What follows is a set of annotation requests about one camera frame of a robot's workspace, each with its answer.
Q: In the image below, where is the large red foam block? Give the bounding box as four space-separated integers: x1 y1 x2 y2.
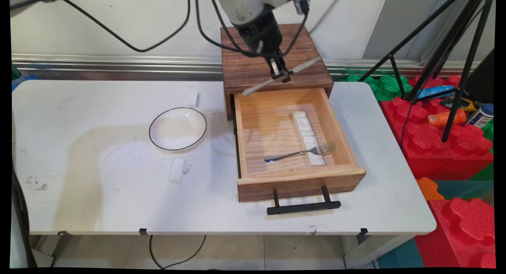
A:
414 198 497 268
380 76 495 180

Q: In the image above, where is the black floor cable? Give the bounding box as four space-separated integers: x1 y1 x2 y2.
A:
149 235 207 270

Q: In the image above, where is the black drawer handle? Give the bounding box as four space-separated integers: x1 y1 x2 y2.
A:
267 186 342 215

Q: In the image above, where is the white table leg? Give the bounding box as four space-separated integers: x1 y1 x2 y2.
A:
343 234 412 268

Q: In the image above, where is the green foam block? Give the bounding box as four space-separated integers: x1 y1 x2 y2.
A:
340 74 413 102

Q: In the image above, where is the white foam pad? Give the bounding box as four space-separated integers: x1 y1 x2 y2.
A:
302 136 327 166
293 111 315 137

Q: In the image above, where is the dark wooden drawer cabinet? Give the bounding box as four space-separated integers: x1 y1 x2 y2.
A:
220 23 334 121

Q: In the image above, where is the white plate black rim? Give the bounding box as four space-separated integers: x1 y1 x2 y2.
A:
149 107 208 152

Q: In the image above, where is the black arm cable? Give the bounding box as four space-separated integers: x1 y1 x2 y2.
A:
10 0 310 59

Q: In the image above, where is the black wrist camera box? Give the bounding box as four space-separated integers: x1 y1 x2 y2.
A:
288 0 311 14

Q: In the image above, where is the yellow dark snack bag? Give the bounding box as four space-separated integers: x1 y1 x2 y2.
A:
441 97 477 111

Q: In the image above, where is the metal wall rail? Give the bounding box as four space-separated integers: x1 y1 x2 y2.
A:
12 55 481 81

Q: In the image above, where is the white blue spray can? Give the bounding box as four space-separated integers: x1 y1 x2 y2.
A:
466 103 495 129

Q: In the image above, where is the silver metal fork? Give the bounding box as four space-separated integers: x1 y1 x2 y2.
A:
264 142 336 163

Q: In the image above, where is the orange foam piece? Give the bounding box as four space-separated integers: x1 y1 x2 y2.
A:
416 178 445 201

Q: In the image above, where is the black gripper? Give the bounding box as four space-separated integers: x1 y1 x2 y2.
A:
233 8 292 84

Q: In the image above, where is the blue package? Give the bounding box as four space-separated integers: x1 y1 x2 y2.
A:
417 85 455 100

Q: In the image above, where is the orange bottle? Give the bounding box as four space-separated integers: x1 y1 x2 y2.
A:
427 110 468 128

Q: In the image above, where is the black tripod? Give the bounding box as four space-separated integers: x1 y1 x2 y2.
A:
358 0 497 143

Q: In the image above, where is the light wooden drawer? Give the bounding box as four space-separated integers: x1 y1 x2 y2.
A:
233 88 366 203

